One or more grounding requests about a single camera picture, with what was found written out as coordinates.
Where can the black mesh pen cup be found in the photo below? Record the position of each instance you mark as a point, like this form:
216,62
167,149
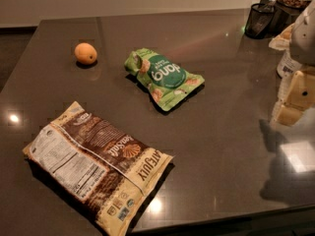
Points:
259,19

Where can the white plastic canister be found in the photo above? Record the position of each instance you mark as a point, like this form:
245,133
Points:
287,66

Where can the cream snack packet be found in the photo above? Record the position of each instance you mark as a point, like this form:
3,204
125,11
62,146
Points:
282,40

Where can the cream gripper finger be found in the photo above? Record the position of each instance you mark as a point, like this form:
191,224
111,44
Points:
286,114
301,91

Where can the dark box behind cup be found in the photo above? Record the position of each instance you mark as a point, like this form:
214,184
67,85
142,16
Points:
284,16

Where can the brown tortilla chip bag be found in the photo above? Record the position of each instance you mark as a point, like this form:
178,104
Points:
108,172

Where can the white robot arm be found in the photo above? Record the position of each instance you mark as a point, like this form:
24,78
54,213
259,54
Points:
302,46

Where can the orange fruit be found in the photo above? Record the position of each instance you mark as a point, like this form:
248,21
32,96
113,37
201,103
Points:
85,53

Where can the green rice chip bag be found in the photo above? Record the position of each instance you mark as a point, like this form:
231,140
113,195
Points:
167,83

